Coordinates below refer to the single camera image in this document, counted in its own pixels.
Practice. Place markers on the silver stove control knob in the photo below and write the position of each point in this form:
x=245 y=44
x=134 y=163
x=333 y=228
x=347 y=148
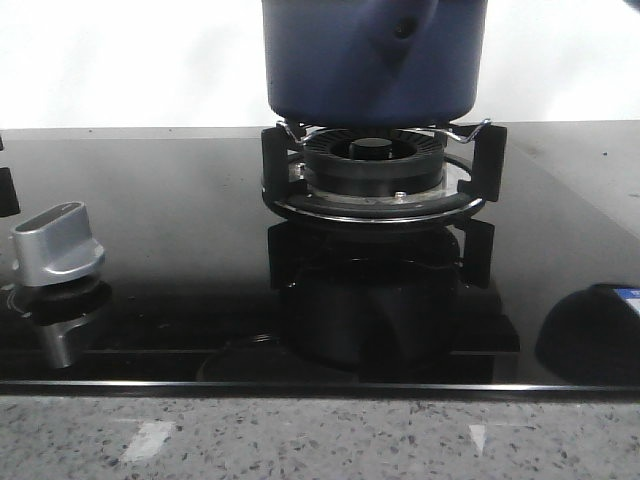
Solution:
x=56 y=246

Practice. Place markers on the black pan support grate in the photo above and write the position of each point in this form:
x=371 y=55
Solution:
x=472 y=174

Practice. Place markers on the black gas burner head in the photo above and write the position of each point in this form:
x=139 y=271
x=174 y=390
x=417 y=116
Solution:
x=373 y=162

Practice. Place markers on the blue label sticker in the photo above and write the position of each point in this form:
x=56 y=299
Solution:
x=631 y=299

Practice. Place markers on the dark blue cooking pot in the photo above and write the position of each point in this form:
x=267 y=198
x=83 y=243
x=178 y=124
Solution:
x=373 y=63

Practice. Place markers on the black glass cooktop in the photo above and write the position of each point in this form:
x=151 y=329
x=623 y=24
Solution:
x=205 y=292

